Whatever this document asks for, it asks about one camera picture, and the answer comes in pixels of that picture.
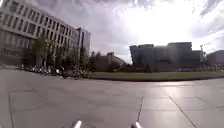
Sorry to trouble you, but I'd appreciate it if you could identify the row of parked bicycles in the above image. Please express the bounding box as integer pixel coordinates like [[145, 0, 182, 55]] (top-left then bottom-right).
[[19, 64, 92, 80]]

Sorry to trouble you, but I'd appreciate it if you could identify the row of trees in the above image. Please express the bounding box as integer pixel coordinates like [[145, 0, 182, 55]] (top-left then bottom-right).
[[31, 36, 98, 72]]

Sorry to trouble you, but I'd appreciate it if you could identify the small low building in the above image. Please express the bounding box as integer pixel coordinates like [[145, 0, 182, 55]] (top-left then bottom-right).
[[94, 51, 127, 72]]

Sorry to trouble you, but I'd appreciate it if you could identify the green grass lawn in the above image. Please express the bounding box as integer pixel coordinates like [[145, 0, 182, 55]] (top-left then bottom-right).
[[89, 70, 224, 82]]

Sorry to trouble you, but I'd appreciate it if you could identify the large pale grid-window building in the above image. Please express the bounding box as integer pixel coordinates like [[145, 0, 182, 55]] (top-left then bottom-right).
[[0, 0, 92, 68]]

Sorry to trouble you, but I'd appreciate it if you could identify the grey concrete slab plaza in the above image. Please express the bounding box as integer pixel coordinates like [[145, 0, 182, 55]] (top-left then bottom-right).
[[0, 68, 224, 128]]

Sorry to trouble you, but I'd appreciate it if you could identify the robot's own part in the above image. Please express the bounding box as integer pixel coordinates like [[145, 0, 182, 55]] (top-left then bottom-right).
[[130, 121, 142, 128], [73, 119, 83, 128]]

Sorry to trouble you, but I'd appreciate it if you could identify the dark blocky building complex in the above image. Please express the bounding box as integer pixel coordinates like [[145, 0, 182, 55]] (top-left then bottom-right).
[[129, 41, 205, 72]]

